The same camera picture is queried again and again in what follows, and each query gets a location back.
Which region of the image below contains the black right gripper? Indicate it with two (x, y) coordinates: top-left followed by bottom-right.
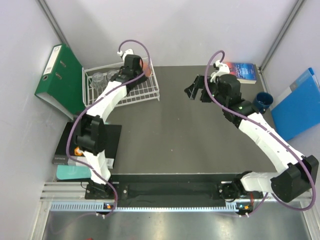
(184, 75), (227, 109)

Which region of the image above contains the pink ceramic mug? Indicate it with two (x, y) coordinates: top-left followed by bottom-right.
(142, 62), (153, 78)

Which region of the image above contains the dark blue ceramic mug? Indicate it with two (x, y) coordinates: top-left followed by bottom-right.
(252, 92), (274, 114)

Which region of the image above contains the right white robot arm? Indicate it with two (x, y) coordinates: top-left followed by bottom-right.
(184, 74), (319, 203)

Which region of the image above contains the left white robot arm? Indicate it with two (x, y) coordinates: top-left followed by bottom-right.
(70, 53), (148, 199)

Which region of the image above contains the clear drinking glass right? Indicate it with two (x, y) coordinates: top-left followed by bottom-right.
(106, 69), (119, 81)

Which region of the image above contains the clear drinking glass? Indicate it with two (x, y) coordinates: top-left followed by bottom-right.
(92, 72), (108, 91)
(106, 69), (119, 81)

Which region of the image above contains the clear drinking glass left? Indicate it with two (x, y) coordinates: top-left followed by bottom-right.
(92, 72), (108, 91)

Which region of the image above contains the blue cover paperback book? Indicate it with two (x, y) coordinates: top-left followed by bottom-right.
(224, 62), (257, 84)

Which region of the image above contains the black book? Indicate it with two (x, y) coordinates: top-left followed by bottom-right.
(51, 122), (122, 170)

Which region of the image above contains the green lever arch binder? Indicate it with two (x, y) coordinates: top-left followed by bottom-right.
(34, 43), (85, 120)

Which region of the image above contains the orange tag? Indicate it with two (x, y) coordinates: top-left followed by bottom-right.
(74, 147), (83, 156)

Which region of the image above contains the blue folder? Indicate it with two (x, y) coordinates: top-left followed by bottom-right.
(271, 67), (320, 141)

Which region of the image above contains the teal notebook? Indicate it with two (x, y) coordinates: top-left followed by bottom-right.
(56, 165), (91, 180)

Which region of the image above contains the white wire dish rack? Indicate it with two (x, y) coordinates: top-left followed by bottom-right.
(82, 57), (160, 107)

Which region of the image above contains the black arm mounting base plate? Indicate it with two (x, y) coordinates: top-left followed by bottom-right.
(84, 173), (249, 207)

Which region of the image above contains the aluminium frame rail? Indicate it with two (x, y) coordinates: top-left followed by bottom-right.
(40, 181), (88, 202)

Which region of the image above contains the grey slotted cable duct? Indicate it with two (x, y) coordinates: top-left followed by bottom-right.
(50, 201), (239, 213)

